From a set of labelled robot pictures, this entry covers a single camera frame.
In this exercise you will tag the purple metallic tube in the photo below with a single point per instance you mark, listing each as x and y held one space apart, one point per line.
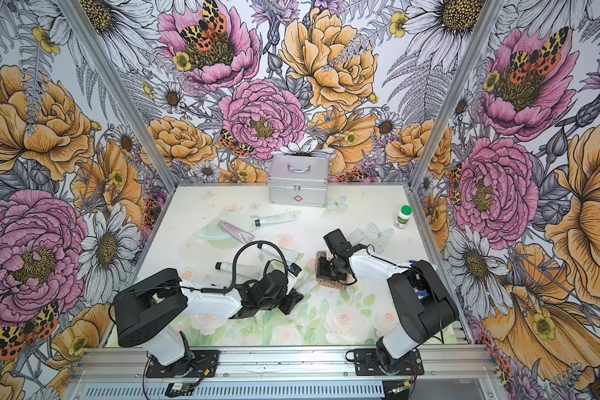
239 234

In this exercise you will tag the white tube purple cap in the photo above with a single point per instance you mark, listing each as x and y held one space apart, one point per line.
308 285

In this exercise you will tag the white tube black cap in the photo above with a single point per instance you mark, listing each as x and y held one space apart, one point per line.
289 255

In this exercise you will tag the white slotted cable duct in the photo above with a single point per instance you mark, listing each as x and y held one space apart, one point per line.
237 390

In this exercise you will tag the aluminium corner post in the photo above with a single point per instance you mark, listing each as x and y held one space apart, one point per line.
91 42
477 43

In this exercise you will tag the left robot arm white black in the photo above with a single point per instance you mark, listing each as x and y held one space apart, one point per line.
144 312

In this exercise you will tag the white bottle green cap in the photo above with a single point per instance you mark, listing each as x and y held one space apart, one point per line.
403 217

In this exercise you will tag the right aluminium corner post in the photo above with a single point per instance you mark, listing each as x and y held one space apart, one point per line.
477 43

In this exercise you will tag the left aluminium corner post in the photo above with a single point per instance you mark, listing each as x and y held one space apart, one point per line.
91 42

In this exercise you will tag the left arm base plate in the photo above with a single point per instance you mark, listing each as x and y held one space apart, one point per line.
195 364

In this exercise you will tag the white tube teal cap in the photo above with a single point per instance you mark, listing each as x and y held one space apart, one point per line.
287 217

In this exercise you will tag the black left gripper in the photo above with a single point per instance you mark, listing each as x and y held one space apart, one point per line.
290 302

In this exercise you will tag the brown striped towel cloth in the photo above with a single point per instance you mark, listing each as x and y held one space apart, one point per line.
327 276

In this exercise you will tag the aluminium front rail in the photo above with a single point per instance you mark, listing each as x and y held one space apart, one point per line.
286 364

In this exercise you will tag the white tube red cap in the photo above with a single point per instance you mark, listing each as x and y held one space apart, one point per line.
378 247

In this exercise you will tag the silver aluminium first aid case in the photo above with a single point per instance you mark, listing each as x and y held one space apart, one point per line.
298 181

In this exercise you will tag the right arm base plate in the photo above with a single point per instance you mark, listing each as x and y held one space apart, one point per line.
377 362

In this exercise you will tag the white tube dark blue cap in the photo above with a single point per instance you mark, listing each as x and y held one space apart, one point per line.
358 236

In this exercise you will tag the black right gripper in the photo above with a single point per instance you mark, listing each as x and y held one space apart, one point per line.
322 270

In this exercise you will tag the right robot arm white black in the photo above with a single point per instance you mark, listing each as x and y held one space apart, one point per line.
423 305

